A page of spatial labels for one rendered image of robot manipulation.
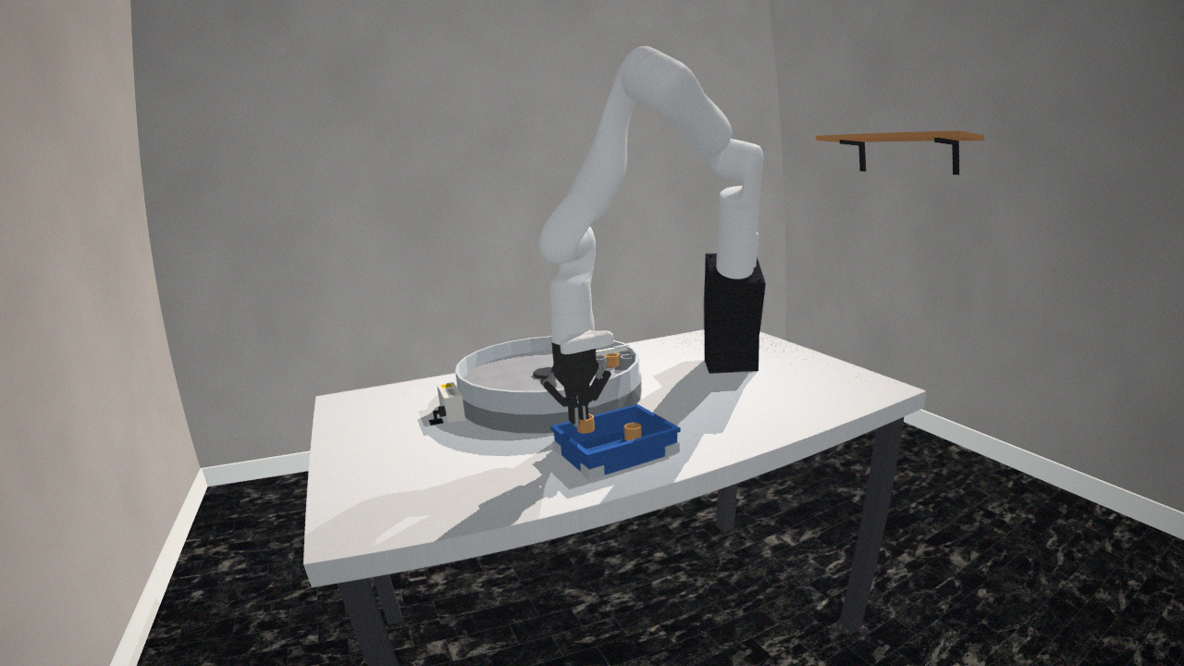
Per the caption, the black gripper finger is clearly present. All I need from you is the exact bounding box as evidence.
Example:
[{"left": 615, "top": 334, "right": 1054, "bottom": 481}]
[
  {"left": 540, "top": 371, "right": 580, "bottom": 427},
  {"left": 577, "top": 366, "right": 611, "bottom": 420}
]

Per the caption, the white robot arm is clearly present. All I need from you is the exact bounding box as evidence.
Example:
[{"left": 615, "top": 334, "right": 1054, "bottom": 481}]
[{"left": 539, "top": 46, "right": 762, "bottom": 354}]

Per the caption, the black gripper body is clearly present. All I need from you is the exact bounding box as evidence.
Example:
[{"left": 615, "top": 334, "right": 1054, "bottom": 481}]
[{"left": 551, "top": 342, "right": 598, "bottom": 389}]

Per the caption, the blue open-top crate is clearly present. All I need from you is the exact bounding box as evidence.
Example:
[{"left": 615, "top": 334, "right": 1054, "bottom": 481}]
[{"left": 551, "top": 404, "right": 681, "bottom": 480}]

